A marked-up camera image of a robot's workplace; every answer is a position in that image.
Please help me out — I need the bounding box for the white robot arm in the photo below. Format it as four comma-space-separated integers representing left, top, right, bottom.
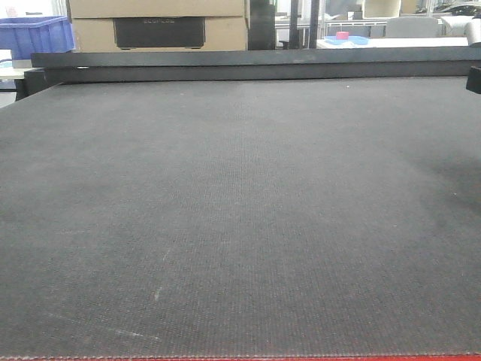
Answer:
465, 15, 481, 94

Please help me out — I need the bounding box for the black conveyor belt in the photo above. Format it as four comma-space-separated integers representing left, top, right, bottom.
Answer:
1, 77, 480, 358

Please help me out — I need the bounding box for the black conveyor end rail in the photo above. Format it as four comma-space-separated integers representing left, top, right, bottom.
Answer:
23, 47, 480, 96

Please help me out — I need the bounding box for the blue tray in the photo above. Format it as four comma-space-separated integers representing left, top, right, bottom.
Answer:
323, 35, 370, 46

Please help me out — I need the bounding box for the black pillar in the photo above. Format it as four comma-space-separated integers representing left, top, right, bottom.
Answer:
248, 0, 276, 50

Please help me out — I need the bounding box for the white background table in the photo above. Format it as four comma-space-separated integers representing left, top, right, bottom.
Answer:
316, 37, 468, 49

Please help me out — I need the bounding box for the upper cardboard box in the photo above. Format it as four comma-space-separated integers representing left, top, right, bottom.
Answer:
69, 0, 250, 19

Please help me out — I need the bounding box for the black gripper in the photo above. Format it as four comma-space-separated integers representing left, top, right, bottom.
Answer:
466, 66, 481, 94

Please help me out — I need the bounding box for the cardboard box with black print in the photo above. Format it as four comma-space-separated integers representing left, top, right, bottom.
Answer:
72, 17, 248, 53

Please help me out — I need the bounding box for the blue plastic crate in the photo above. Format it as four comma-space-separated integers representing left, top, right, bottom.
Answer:
1, 16, 75, 60

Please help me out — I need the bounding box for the red block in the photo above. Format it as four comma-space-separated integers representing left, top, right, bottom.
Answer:
336, 31, 349, 40

